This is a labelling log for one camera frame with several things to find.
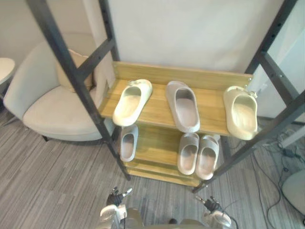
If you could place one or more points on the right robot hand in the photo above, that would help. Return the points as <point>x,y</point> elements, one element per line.
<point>210,203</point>

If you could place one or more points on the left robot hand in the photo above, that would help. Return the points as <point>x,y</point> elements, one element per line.
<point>114,197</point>

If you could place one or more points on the wooden rack shelf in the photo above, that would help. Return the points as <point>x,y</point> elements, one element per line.
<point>164,177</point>
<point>157,145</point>
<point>162,100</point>

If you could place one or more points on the small grey slipper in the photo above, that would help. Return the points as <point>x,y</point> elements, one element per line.
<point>128,145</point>
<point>188,155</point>
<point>207,159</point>

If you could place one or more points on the silver robot torso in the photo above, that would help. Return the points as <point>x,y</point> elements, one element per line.
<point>164,221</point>

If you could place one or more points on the white round stand base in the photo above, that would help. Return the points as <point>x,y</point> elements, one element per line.
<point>294,189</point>

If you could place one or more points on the black power adapter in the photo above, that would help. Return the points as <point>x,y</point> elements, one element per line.
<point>289,152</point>

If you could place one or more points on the cream slipper with charm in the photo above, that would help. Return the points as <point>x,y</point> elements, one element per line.
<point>243,114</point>
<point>131,102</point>

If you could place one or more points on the large grey slipper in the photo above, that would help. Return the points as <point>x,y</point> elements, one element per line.
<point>184,107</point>

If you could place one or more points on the white upholstered armchair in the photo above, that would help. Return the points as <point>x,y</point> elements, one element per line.
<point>47,102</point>

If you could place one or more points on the beige cushion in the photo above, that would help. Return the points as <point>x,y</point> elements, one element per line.
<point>69,76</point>

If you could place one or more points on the white panel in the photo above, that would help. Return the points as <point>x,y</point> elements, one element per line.
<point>281,71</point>

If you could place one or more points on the white backdrop board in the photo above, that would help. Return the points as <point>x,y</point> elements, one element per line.
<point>186,33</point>

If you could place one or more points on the black metal shoe rack frame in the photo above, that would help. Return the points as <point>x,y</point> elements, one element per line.
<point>78,74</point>

